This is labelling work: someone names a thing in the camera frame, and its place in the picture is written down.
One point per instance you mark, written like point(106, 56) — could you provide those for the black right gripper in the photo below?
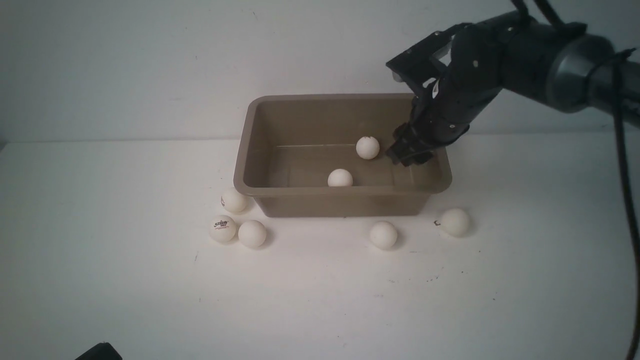
point(470, 81)

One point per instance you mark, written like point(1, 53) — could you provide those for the plain white ball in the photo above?
point(252, 234)
point(456, 222)

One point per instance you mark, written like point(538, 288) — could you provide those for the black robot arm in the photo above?
point(567, 69)

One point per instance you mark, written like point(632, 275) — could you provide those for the taupe plastic bin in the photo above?
point(291, 143)

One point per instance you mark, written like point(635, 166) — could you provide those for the white ball with logo left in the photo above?
point(222, 229)

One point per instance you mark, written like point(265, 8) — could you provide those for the black object bottom left corner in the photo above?
point(101, 351)

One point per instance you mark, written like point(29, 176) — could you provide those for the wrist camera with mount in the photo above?
point(422, 61)

